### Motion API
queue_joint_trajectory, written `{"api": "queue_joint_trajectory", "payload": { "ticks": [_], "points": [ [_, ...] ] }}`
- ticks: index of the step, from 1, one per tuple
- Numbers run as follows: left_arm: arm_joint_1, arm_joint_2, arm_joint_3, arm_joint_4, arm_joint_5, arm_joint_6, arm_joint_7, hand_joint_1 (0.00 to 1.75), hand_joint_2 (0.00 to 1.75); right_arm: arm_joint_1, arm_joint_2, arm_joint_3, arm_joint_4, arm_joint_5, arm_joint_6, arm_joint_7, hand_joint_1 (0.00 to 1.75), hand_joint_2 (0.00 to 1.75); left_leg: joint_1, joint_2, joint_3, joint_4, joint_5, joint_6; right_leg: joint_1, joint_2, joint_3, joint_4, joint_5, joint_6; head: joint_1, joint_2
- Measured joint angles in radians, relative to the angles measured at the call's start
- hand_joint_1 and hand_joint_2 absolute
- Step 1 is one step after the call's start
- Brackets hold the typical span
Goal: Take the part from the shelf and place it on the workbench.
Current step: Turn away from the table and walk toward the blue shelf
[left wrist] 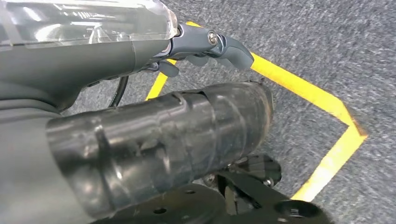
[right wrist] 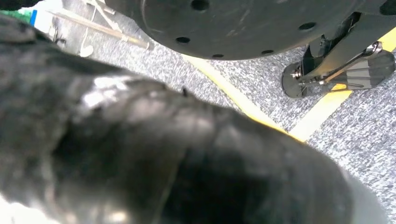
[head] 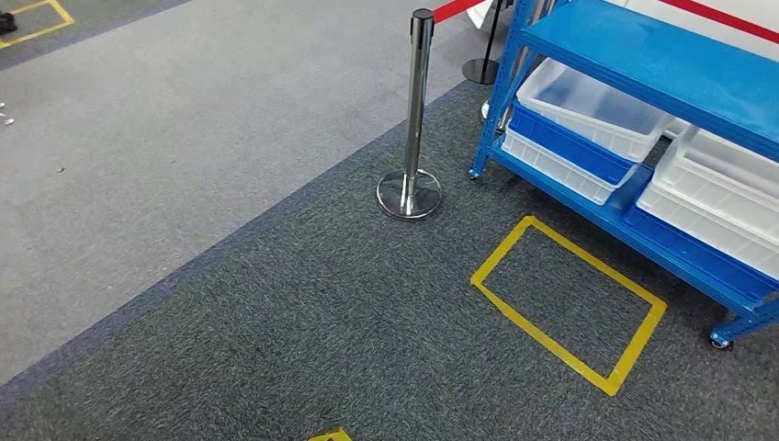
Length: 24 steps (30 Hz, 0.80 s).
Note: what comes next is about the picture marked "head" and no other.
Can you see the blue plastic bin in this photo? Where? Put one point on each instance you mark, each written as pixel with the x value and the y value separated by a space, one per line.
pixel 688 252
pixel 566 149

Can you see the white car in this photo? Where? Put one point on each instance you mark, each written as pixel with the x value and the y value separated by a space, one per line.
pixel 718 24

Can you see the blue steel shelf rack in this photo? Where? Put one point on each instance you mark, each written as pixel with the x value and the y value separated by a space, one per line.
pixel 669 79

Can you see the black barrier post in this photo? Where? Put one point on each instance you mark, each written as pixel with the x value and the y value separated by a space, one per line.
pixel 484 67

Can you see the chrome barrier stanchion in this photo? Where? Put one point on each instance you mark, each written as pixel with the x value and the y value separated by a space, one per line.
pixel 414 122

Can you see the red barrier belt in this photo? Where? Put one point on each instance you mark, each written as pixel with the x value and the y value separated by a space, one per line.
pixel 724 18
pixel 456 9

